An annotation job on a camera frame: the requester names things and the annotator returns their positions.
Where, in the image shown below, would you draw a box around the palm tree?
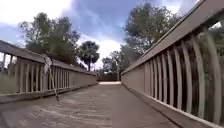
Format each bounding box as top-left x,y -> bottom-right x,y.
78,40 -> 101,72

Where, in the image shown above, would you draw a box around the large leafy tree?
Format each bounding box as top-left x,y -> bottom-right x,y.
124,2 -> 182,57

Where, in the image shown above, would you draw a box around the thin pole with round top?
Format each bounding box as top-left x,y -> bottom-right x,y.
43,55 -> 61,103

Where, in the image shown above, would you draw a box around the trees behind bridge end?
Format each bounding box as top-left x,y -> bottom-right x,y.
97,49 -> 134,82

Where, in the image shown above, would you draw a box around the cluster of leafy trees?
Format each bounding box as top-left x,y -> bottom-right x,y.
18,12 -> 83,66

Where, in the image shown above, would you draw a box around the wooden bridge railing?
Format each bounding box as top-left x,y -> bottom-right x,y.
0,39 -> 98,104
120,0 -> 224,128

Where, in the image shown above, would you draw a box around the wooden bridge deck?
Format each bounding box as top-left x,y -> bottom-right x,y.
0,83 -> 181,128

